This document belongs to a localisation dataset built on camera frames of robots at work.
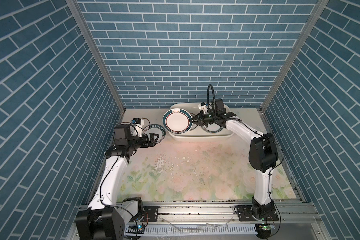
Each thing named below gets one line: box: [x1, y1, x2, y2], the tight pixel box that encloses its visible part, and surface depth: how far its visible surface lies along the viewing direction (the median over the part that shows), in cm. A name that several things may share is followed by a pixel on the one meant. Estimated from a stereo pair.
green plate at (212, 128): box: [201, 123, 224, 133], surface depth 107 cm
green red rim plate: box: [162, 108, 192, 135], surface depth 90 cm
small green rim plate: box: [142, 124, 166, 144], surface depth 109 cm
